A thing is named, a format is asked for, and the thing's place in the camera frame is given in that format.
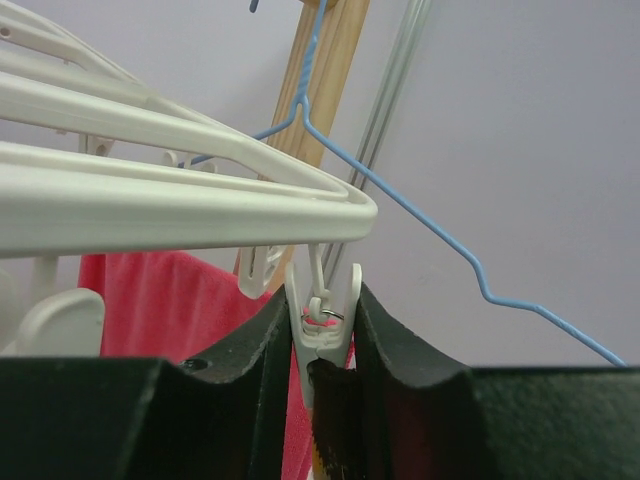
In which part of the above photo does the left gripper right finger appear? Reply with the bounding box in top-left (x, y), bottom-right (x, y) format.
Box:
top-left (355, 289), bottom-right (639, 479)

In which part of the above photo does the brown yellow diamond sock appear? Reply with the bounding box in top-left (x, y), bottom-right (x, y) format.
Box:
top-left (307, 359), bottom-right (363, 479)

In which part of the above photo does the white clip drying hanger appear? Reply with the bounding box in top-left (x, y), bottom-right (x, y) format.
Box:
top-left (0, 0), bottom-right (379, 411)

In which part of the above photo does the pink towel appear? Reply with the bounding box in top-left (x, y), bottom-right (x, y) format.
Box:
top-left (77, 249), bottom-right (359, 480)

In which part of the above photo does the light blue wire hanger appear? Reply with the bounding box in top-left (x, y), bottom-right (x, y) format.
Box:
top-left (189, 0), bottom-right (629, 367)

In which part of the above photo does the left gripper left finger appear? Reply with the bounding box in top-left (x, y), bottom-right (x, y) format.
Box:
top-left (1, 291), bottom-right (292, 479)

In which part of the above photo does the wooden clothes rack frame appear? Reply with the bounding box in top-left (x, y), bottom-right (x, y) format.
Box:
top-left (257, 0), bottom-right (369, 167)

